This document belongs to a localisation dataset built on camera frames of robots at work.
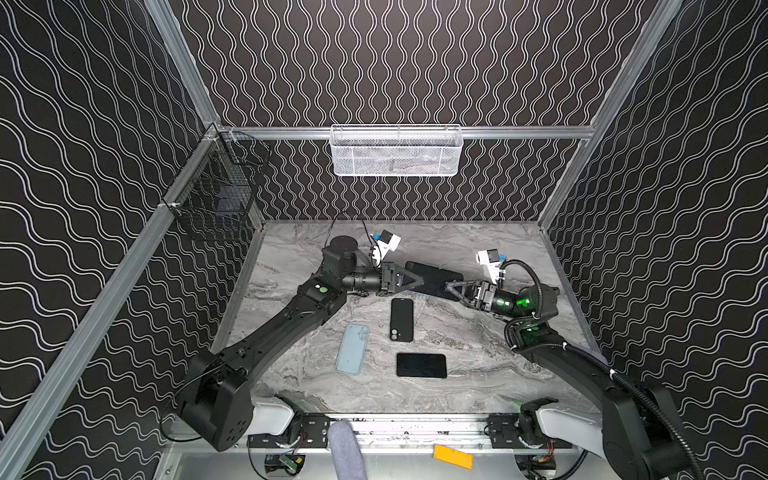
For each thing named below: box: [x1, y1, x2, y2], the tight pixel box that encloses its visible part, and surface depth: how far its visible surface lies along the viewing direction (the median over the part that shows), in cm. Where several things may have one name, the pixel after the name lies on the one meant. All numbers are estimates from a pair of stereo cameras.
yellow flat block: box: [433, 444, 474, 470], surface depth 72 cm
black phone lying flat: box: [396, 353, 447, 378], surface depth 88 cm
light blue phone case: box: [335, 324, 370, 376], surface depth 90 cm
